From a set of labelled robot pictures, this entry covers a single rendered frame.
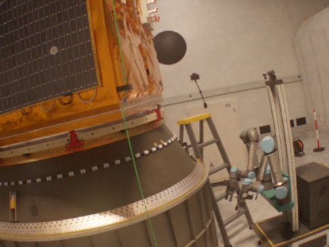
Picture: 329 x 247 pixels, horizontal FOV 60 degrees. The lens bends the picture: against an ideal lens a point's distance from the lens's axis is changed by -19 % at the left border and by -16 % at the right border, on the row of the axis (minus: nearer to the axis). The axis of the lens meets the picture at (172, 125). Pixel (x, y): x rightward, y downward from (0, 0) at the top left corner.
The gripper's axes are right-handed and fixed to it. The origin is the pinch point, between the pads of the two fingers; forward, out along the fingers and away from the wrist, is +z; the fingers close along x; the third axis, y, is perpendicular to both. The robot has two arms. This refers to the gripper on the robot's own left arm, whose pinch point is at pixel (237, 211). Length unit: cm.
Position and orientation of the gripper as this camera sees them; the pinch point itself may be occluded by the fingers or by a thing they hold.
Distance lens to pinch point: 289.1
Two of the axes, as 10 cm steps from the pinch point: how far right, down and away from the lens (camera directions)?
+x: -0.5, 2.4, -9.7
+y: -9.8, -2.0, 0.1
